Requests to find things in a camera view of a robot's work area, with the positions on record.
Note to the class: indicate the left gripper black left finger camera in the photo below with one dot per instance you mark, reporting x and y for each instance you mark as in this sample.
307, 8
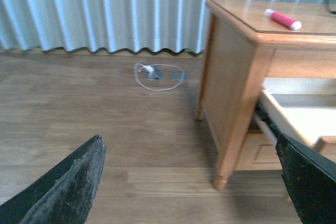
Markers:
64, 194

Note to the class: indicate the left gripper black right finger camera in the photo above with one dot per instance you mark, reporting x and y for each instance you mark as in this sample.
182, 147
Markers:
309, 178

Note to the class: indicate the wooden drawer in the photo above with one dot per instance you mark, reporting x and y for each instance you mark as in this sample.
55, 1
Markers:
258, 154
304, 109

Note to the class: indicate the pink marker with white caps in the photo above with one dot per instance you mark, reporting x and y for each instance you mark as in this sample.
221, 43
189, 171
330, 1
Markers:
282, 19

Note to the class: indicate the wooden nightstand cabinet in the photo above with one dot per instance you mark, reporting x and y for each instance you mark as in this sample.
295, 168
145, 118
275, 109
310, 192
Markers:
244, 48

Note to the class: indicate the open metal floor socket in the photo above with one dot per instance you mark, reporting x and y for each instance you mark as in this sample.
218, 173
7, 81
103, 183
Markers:
154, 73

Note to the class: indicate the closed metal floor socket plate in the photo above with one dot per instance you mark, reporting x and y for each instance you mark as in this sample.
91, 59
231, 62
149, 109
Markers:
178, 76

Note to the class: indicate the white pleated curtain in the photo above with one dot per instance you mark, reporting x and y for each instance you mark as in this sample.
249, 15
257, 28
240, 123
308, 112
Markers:
107, 24

